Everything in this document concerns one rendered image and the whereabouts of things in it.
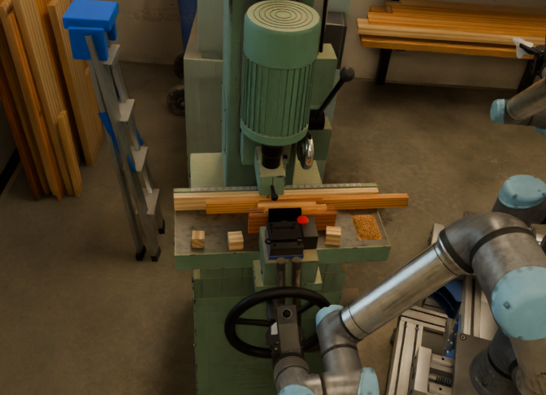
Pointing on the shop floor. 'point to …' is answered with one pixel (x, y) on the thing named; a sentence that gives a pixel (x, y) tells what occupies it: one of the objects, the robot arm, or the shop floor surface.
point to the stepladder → (116, 113)
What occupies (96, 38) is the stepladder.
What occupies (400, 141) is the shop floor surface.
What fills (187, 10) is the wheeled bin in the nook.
